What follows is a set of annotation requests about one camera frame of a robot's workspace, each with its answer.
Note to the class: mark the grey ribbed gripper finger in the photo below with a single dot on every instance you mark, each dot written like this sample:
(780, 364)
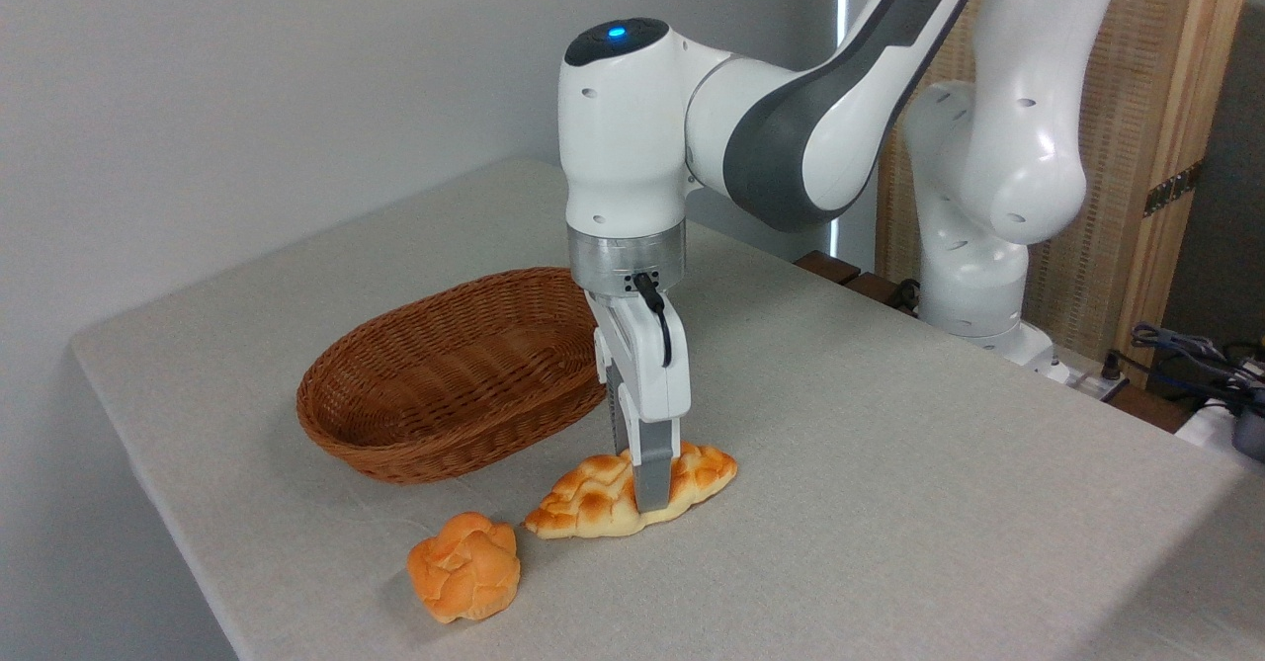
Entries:
(654, 473)
(621, 419)

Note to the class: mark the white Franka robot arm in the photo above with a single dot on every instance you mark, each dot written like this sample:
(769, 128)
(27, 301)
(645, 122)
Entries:
(632, 127)

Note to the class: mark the brown wooden board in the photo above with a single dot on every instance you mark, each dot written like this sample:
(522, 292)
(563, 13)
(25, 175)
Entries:
(830, 268)

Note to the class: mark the long braided bread loaf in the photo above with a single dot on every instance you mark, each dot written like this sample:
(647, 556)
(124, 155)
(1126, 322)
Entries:
(583, 498)

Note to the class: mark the brown oval wicker basket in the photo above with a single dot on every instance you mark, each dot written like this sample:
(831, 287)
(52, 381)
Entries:
(415, 444)

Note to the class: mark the dark metal screen hinge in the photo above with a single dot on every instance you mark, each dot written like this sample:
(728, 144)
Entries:
(1174, 189)

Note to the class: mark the grey tablecloth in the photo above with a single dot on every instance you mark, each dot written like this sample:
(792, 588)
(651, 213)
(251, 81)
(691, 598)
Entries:
(840, 463)

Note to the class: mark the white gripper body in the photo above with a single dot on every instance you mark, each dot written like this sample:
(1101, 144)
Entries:
(647, 374)

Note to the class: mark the round orange bread bun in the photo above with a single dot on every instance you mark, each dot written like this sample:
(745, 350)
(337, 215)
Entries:
(464, 567)

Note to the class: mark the dark grey box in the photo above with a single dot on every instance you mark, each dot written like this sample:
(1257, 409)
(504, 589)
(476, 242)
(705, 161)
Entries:
(1250, 434)

